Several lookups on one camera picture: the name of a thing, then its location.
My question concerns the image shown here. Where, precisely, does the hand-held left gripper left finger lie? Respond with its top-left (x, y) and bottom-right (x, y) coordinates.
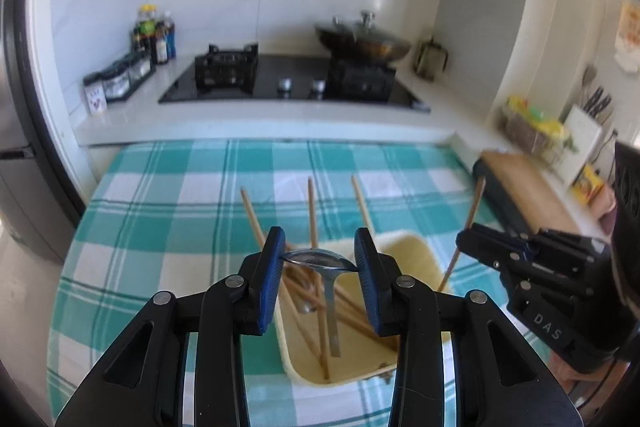
top-left (55, 226), bottom-right (287, 427)

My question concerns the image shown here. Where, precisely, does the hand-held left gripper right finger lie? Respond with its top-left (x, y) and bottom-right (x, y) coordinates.
top-left (353, 227), bottom-right (586, 427)

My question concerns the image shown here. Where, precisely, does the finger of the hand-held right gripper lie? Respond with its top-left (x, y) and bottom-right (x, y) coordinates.
top-left (457, 229), bottom-right (532, 274)
top-left (470, 223), bottom-right (546, 258)

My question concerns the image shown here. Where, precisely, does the single wooden chopstick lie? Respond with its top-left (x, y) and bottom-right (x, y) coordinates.
top-left (440, 177), bottom-right (487, 293)

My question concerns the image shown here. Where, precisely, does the metal spoon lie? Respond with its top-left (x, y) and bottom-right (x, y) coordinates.
top-left (282, 249), bottom-right (358, 358)

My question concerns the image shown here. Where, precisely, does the cream ribbed utensil box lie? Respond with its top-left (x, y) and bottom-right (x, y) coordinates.
top-left (274, 231), bottom-right (453, 388)

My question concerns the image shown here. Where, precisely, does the bundle of wooden chopsticks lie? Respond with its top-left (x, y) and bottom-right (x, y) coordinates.
top-left (240, 176), bottom-right (401, 380)

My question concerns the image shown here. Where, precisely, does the wooden cutting board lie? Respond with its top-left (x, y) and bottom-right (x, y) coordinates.
top-left (480, 151), bottom-right (576, 233)

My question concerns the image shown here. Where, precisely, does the yellow packet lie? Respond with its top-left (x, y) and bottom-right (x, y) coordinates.
top-left (572, 164), bottom-right (606, 205)

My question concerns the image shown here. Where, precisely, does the yellow plastic bag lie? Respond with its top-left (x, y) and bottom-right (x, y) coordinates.
top-left (507, 96), bottom-right (571, 142)

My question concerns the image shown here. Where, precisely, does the white knife block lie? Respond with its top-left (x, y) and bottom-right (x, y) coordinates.
top-left (562, 104), bottom-right (603, 185)

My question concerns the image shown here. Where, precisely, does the teal checked tablecloth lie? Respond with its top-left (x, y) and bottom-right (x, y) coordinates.
top-left (47, 139), bottom-right (516, 427)

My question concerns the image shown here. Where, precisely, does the black burner grate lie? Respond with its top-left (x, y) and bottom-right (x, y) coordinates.
top-left (194, 43), bottom-right (260, 88)
top-left (327, 57), bottom-right (398, 100)

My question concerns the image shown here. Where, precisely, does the black glass gas stove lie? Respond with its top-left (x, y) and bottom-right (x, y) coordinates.
top-left (159, 53), bottom-right (432, 114)

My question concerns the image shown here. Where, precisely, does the dark wok pan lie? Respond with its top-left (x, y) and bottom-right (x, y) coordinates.
top-left (314, 10), bottom-right (412, 62)

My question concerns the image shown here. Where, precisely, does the black lid seasoning container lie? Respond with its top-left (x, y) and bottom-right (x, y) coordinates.
top-left (102, 67), bottom-right (132, 102)
top-left (125, 54), bottom-right (153, 88)

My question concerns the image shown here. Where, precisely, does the glass wok lid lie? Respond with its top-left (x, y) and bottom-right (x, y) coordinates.
top-left (320, 10), bottom-right (408, 45)

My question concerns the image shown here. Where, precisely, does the white label spice jar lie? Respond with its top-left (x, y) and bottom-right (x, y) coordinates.
top-left (83, 74), bottom-right (108, 115)

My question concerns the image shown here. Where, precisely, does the blue label bottle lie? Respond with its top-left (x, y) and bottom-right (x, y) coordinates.
top-left (162, 12), bottom-right (177, 58)

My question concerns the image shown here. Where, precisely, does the grey refrigerator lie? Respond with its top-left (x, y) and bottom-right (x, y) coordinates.
top-left (0, 0), bottom-right (86, 265)

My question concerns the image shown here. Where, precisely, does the green label oil bottle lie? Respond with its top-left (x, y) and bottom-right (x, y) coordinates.
top-left (137, 4), bottom-right (158, 38)

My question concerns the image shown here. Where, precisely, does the wire basket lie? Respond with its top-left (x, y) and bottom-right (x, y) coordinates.
top-left (502, 107), bottom-right (568, 158)

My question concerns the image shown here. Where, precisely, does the glass jar with handle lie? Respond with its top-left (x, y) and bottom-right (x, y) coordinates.
top-left (414, 37), bottom-right (448, 82)

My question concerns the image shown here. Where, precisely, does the yellow wall sticker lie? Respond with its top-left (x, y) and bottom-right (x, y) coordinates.
top-left (614, 2), bottom-right (640, 72)

